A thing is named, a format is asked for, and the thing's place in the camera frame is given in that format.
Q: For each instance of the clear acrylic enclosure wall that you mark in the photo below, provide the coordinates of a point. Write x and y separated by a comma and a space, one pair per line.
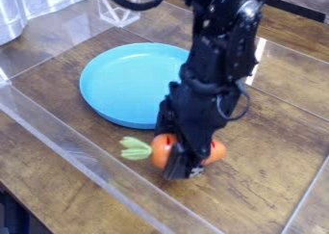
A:
60, 160

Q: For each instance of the orange toy carrot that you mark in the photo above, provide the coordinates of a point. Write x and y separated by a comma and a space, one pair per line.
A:
138, 150

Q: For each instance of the white patterned curtain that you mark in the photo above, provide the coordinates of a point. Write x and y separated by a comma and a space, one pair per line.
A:
16, 12

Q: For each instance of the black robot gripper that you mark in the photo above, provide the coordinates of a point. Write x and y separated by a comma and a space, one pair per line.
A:
192, 115

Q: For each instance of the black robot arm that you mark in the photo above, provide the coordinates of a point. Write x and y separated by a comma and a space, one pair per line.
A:
221, 56

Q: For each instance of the blue round tray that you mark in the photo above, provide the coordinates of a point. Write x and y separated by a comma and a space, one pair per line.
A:
124, 82

